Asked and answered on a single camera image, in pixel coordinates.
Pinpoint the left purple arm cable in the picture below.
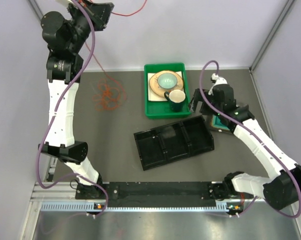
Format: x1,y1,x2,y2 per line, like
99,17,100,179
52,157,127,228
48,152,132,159
37,0,109,218

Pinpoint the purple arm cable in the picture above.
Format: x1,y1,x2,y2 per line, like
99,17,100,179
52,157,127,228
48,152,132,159
199,60,301,219
37,0,109,218

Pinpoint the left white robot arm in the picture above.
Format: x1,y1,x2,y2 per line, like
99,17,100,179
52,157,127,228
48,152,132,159
38,0,114,200

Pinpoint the dark green mug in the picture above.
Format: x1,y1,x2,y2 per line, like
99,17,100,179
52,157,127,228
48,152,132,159
164,89,186,112

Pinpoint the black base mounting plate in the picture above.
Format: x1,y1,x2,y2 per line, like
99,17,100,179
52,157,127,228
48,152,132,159
75,181,254,208

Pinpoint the white square plate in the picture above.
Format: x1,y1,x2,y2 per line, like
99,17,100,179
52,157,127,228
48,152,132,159
146,70,184,103

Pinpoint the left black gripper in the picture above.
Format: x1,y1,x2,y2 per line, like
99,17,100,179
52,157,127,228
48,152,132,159
65,0,113,54

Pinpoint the green plastic bin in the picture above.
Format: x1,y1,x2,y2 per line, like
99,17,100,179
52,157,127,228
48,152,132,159
143,62,191,119

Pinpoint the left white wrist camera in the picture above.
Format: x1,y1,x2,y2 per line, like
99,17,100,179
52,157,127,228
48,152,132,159
55,0,77,8

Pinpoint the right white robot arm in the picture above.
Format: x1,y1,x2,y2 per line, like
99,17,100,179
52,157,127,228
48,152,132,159
188,83,301,211

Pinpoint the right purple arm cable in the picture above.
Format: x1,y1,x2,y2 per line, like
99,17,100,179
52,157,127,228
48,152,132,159
199,60,301,219

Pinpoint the red cable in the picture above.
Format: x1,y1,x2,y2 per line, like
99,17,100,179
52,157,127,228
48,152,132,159
84,0,148,101

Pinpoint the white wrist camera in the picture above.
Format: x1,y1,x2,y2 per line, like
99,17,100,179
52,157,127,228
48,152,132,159
208,73,228,95
55,0,77,8

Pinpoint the grey slotted cable duct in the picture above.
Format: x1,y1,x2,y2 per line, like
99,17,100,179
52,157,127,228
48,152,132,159
41,202,229,213

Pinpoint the round tan plate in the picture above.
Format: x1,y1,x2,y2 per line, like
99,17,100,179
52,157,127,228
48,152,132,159
149,70,185,98

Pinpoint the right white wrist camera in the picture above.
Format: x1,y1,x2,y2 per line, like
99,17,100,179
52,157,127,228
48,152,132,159
208,73,228,95

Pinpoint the black three-compartment tray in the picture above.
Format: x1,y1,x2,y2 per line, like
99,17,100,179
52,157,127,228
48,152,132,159
133,115,215,171

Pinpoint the teal square glazed plate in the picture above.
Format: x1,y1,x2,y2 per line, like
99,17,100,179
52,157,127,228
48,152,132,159
206,115,232,134

